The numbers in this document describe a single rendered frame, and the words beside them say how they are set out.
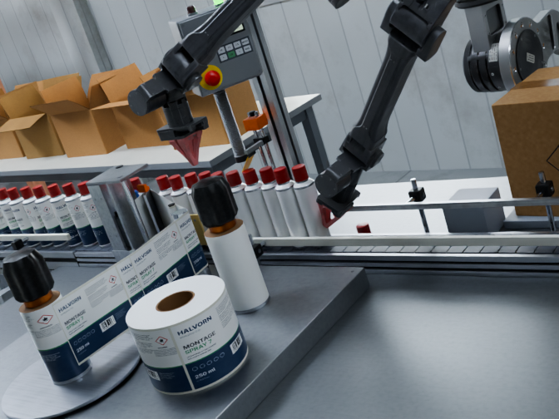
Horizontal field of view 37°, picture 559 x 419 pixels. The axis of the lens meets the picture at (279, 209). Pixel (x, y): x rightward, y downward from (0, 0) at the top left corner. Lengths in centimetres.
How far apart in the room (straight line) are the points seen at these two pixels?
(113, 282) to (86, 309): 9
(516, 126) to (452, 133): 289
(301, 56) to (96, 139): 149
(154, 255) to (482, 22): 96
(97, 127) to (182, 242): 236
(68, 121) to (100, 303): 269
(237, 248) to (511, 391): 65
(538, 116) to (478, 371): 61
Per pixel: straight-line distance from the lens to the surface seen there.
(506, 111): 186
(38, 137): 477
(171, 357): 156
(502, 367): 148
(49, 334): 175
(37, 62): 726
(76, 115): 434
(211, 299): 156
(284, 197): 197
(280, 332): 167
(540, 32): 220
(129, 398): 166
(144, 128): 407
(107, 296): 180
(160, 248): 189
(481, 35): 210
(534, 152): 187
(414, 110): 481
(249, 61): 205
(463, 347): 155
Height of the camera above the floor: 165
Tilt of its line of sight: 19 degrees down
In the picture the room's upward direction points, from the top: 18 degrees counter-clockwise
